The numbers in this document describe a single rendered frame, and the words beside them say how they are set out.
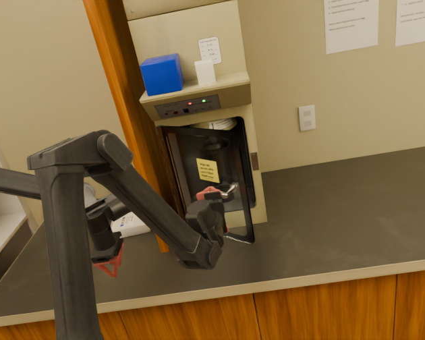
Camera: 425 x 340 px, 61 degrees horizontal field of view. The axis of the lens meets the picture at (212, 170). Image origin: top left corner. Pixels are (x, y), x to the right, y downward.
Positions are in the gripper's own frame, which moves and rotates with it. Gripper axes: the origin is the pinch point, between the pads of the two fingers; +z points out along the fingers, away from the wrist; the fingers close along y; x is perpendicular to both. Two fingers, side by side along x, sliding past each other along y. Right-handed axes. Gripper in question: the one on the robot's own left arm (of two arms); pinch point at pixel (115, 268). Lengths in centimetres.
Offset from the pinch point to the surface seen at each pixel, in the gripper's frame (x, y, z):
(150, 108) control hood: -16.1, 25.0, -37.1
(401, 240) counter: -86, 13, 16
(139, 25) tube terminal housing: -18, 33, -59
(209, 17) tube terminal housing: -38, 33, -58
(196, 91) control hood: -31, 22, -41
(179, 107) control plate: -24, 26, -36
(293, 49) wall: -69, 77, -37
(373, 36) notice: -101, 76, -36
